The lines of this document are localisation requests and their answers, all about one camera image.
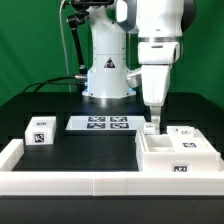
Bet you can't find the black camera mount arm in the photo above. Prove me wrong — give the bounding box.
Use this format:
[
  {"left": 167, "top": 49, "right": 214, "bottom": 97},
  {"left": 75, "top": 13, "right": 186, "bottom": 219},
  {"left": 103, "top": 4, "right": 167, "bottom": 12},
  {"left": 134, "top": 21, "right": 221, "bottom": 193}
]
[{"left": 67, "top": 0, "right": 114, "bottom": 80}]

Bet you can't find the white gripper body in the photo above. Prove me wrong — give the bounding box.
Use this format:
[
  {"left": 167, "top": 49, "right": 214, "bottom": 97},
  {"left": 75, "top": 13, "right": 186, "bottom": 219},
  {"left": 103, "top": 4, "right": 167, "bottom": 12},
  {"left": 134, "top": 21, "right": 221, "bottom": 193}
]
[{"left": 138, "top": 42, "right": 180, "bottom": 107}]

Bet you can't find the grey hanging cable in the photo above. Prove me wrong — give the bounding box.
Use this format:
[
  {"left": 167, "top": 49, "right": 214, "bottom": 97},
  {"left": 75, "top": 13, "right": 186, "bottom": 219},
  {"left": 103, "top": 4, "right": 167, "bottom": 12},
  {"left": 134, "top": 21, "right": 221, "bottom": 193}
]
[{"left": 59, "top": 0, "right": 73, "bottom": 93}]

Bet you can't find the white cabinet door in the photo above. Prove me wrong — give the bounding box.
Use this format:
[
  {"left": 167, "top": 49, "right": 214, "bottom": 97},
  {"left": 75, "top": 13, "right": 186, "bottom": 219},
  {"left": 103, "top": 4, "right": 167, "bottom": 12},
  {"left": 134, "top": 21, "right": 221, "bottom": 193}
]
[
  {"left": 143, "top": 122, "right": 156, "bottom": 135},
  {"left": 167, "top": 126, "right": 215, "bottom": 153}
]

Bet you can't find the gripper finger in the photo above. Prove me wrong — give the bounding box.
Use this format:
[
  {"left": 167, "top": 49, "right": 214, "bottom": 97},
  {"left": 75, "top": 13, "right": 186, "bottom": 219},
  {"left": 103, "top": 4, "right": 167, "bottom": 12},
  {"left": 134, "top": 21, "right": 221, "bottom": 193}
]
[{"left": 150, "top": 106, "right": 161, "bottom": 135}]

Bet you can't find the white base marker plate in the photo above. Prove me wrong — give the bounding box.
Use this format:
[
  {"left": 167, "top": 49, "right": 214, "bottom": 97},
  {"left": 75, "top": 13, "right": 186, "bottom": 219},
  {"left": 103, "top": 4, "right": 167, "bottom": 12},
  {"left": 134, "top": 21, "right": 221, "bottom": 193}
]
[{"left": 66, "top": 116, "right": 145, "bottom": 131}]

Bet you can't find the black cable bundle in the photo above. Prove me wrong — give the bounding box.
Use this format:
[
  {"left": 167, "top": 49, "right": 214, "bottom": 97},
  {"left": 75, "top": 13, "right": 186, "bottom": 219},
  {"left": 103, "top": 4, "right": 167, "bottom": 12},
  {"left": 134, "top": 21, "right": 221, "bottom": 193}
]
[{"left": 22, "top": 75, "right": 88, "bottom": 94}]

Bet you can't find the white cabinet body box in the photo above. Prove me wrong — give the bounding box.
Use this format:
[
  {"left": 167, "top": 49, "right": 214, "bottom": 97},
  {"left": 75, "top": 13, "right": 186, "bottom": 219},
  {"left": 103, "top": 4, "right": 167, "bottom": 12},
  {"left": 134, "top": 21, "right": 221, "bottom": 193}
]
[{"left": 136, "top": 130, "right": 224, "bottom": 173}]

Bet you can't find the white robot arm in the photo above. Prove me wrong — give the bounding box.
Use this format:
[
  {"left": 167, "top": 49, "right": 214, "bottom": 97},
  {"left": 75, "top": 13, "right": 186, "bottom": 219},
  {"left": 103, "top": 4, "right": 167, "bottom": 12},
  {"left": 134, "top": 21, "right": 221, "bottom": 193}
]
[{"left": 83, "top": 0, "right": 196, "bottom": 134}]

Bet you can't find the white cabinet top block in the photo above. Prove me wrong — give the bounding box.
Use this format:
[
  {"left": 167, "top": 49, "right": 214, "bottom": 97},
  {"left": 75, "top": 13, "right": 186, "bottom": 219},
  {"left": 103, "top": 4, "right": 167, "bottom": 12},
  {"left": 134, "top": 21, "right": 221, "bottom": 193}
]
[{"left": 25, "top": 116, "right": 56, "bottom": 145}]

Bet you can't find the white U-shaped fence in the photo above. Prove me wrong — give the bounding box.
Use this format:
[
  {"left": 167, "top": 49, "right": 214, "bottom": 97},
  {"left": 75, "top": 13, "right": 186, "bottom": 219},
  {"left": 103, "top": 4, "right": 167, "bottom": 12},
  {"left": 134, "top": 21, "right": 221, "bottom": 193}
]
[{"left": 0, "top": 139, "right": 224, "bottom": 196}]

